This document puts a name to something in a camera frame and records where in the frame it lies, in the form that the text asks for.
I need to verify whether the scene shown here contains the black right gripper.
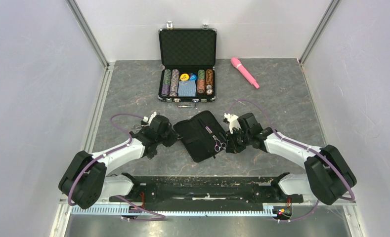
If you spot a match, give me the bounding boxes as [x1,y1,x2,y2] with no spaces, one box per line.
[226,126,251,154]

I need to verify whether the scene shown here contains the purple handled scissors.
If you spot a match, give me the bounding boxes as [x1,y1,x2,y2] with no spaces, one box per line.
[205,126,226,152]

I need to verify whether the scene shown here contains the silver scissors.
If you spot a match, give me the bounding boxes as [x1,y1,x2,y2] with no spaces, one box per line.
[130,120,147,132]

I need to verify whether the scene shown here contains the black zippered tool pouch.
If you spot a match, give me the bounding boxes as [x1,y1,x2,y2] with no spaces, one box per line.
[173,111,227,163]

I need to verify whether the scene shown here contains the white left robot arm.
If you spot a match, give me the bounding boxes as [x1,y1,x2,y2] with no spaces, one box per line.
[58,112,178,209]

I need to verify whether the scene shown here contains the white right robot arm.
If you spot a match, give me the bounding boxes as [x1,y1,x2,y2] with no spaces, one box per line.
[224,113,357,205]

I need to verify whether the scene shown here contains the purple green chip stack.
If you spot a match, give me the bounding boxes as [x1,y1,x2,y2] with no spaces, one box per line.
[161,69,172,97]

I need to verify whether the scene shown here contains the blue playing card deck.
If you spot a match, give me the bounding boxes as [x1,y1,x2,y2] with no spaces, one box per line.
[177,80,197,97]

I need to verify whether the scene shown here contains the yellow dealer button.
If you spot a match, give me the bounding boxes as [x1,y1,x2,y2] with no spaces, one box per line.
[179,74,190,81]

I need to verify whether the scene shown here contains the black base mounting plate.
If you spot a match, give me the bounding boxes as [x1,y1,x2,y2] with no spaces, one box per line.
[125,176,303,211]

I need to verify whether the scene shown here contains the purple grey chip stack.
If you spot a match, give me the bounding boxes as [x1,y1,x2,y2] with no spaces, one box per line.
[169,69,179,97]

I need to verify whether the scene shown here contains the blue dealer button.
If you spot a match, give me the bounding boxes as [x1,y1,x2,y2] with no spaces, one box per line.
[189,74,197,80]

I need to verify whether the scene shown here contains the green orange chip stack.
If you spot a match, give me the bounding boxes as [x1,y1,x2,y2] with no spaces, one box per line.
[197,70,205,94]

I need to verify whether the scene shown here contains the brown orange chip stack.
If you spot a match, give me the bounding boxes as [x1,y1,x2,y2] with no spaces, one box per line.
[205,69,214,95]

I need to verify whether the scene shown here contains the black poker chip case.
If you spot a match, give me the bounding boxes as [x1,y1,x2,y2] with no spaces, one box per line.
[157,21,217,105]

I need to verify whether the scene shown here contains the pink wand massager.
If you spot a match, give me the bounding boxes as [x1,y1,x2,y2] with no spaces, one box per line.
[230,57,260,89]

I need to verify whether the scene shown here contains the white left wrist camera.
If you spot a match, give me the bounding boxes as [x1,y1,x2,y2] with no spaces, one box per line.
[141,112,158,126]

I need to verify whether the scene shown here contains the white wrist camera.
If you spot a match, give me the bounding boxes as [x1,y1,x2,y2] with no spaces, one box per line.
[224,113,241,134]
[141,112,158,126]

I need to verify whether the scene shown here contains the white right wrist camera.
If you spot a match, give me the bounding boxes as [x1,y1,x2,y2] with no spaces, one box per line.
[224,113,241,134]

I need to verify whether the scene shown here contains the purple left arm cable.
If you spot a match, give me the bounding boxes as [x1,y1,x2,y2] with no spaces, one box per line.
[67,114,167,222]

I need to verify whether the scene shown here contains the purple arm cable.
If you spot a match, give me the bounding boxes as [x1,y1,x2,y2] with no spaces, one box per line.
[227,99,356,222]
[67,114,167,222]

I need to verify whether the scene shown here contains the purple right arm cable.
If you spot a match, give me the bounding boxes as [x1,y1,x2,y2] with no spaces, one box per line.
[227,99,356,222]

